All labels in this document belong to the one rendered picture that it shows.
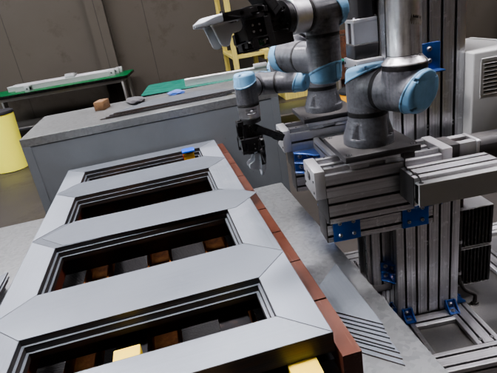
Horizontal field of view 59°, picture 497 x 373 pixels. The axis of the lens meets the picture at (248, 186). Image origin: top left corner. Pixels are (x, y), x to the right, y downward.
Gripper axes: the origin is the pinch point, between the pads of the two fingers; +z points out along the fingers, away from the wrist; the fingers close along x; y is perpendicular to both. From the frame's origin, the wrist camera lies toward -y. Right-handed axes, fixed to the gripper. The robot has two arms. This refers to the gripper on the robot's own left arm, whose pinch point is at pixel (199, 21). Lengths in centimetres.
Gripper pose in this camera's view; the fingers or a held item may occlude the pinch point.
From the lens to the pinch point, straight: 88.4
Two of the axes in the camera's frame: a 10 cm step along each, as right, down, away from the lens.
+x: -5.1, -1.2, 8.5
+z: -8.3, 3.3, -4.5
